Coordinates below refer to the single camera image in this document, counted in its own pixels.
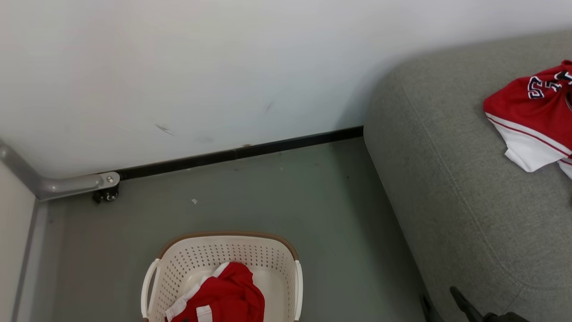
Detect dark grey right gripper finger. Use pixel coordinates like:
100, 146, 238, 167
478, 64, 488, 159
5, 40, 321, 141
449, 286, 490, 322
420, 293, 441, 322

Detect red shorts white stripes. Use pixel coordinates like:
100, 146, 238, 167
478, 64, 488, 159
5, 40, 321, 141
165, 262, 265, 322

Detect red jersey with lettering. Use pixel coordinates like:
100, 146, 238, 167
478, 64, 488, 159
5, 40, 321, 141
483, 59, 572, 179

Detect cream perforated laundry basket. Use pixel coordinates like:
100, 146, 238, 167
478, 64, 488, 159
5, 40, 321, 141
141, 231, 303, 322

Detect grey fabric sofa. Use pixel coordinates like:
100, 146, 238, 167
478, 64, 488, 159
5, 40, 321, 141
363, 30, 572, 322

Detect small black caster wheel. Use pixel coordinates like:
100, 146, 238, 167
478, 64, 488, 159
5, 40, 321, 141
92, 188, 119, 204

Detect black wall baseboard strip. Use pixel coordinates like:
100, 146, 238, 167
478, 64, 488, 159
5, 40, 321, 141
117, 126, 364, 181

